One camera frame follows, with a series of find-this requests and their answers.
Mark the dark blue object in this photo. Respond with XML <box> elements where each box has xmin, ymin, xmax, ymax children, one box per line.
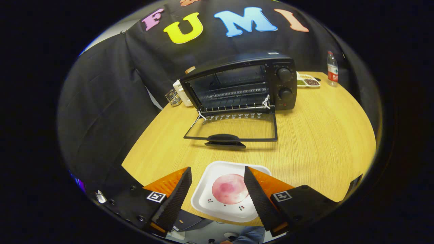
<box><xmin>171</xmin><ymin>209</ymin><xmax>214</xmax><ymax>232</ymax></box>

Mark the white divided dish with beans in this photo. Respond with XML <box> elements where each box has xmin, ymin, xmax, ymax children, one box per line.
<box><xmin>296</xmin><ymin>72</ymin><xmax>321</xmax><ymax>88</ymax></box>

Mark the white toaster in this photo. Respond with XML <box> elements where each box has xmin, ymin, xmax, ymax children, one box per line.
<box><xmin>173</xmin><ymin>79</ymin><xmax>194</xmax><ymax>107</ymax></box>

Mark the clear water bottle red label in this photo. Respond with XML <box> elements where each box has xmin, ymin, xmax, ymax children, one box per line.
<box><xmin>327</xmin><ymin>51</ymin><xmax>339</xmax><ymax>87</ymax></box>

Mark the wire mesh basket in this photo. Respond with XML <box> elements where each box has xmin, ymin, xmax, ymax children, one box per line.
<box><xmin>165</xmin><ymin>89</ymin><xmax>182</xmax><ymax>107</ymax></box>

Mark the white square plate pink print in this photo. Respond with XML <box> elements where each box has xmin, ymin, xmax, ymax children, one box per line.
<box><xmin>191</xmin><ymin>161</ymin><xmax>272</xmax><ymax>223</ymax></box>

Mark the person's blue trouser leg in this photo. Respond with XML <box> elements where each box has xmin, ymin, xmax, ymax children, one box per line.
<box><xmin>232</xmin><ymin>226</ymin><xmax>266</xmax><ymax>244</ymax></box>

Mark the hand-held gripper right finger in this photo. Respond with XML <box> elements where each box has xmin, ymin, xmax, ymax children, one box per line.
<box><xmin>243</xmin><ymin>166</ymin><xmax>340</xmax><ymax>237</ymax></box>

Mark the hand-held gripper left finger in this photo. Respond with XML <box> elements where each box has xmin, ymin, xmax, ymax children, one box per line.
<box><xmin>97</xmin><ymin>166</ymin><xmax>193</xmax><ymax>238</ymax></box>

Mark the black toaster oven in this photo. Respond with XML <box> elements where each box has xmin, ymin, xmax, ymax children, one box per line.
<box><xmin>179</xmin><ymin>51</ymin><xmax>298</xmax><ymax>149</ymax></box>

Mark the small black object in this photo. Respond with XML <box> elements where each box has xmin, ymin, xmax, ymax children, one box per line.
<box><xmin>346</xmin><ymin>174</ymin><xmax>363</xmax><ymax>197</ymax></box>

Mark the metal wire oven rack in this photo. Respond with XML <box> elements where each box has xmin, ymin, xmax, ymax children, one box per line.
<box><xmin>198</xmin><ymin>86</ymin><xmax>272</xmax><ymax>114</ymax></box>

